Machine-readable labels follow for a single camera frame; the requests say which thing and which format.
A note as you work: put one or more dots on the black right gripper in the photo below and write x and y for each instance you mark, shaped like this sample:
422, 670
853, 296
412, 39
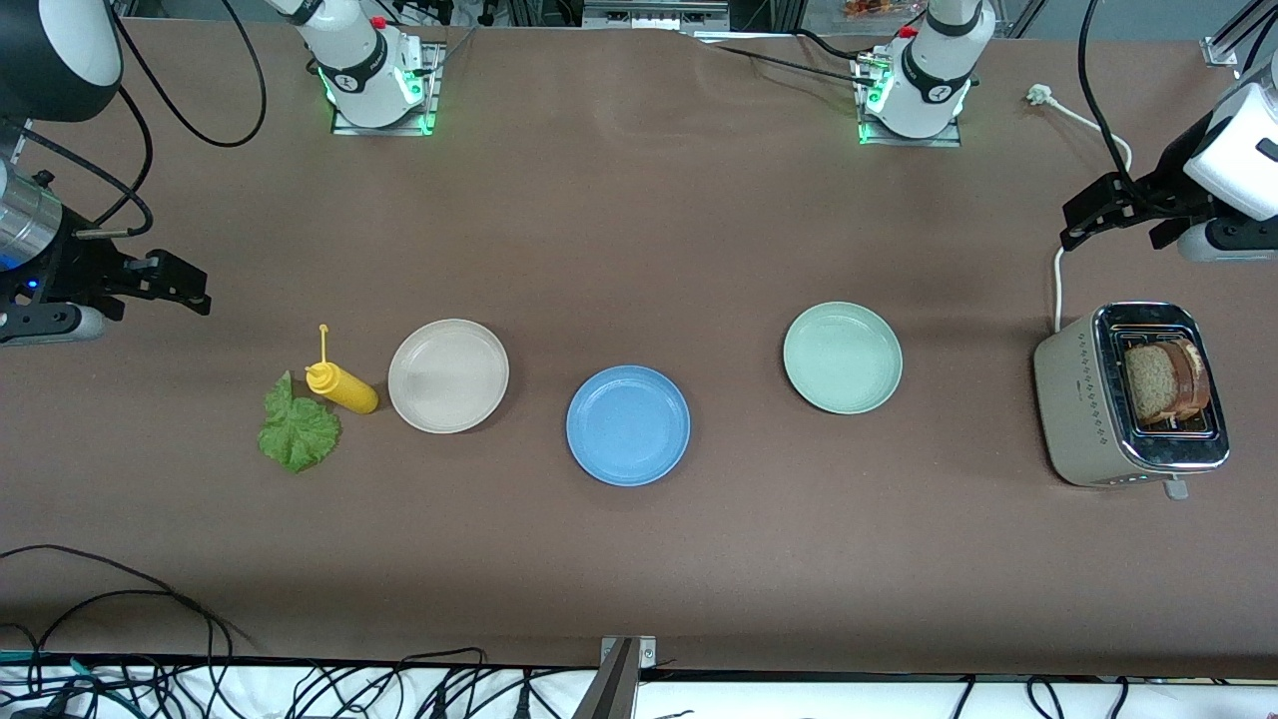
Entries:
68, 268

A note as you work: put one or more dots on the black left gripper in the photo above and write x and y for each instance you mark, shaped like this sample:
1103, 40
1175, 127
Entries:
1170, 193

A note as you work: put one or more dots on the brown bread slice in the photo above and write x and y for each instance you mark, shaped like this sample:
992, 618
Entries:
1153, 384
1198, 374

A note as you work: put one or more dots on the green lettuce leaf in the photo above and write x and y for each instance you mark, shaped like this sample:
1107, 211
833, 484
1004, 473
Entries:
300, 434

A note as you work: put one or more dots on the yellow mustard squeeze bottle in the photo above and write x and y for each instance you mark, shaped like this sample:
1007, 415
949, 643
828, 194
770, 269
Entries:
349, 391

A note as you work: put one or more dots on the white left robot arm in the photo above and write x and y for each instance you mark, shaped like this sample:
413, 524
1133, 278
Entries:
929, 80

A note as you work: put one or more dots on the beige plate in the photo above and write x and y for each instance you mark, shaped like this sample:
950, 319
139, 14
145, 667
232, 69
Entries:
449, 376

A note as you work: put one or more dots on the pale green plate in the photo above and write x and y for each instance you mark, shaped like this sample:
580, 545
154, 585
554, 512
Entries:
844, 358

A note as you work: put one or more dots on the blue plate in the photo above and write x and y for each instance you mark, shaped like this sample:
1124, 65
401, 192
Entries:
629, 424

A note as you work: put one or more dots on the beige chrome toaster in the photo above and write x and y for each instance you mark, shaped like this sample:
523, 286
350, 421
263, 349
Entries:
1078, 399

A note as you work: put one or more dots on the orange food packet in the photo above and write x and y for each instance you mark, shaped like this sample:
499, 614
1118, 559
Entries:
879, 8

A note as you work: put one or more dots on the grey power strip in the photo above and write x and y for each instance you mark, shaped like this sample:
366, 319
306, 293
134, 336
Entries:
654, 15

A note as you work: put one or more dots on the aluminium corner bracket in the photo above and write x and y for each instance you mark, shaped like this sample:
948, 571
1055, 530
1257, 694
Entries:
1220, 52

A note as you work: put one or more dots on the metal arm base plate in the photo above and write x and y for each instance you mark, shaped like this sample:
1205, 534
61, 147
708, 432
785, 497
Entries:
909, 142
431, 100

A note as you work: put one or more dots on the aluminium profile post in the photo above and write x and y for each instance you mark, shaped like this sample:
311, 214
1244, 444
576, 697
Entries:
609, 689

